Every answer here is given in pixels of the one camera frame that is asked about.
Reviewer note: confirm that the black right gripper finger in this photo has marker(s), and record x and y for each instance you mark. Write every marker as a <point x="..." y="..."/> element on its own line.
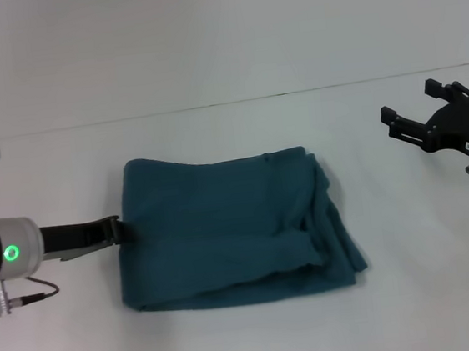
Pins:
<point x="406" y="128"/>
<point x="439" y="91"/>

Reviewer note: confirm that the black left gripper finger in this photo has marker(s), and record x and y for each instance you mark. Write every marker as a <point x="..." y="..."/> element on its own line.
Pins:
<point x="125" y="231"/>

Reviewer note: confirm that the teal blue FREE t-shirt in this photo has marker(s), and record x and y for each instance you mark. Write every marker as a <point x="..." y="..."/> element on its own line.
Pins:
<point x="231" y="226"/>

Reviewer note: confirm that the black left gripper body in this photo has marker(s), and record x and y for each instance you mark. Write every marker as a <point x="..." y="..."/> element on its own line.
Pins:
<point x="73" y="240"/>

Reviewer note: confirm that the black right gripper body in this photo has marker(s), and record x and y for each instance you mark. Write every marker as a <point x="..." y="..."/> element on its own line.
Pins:
<point x="460" y="126"/>

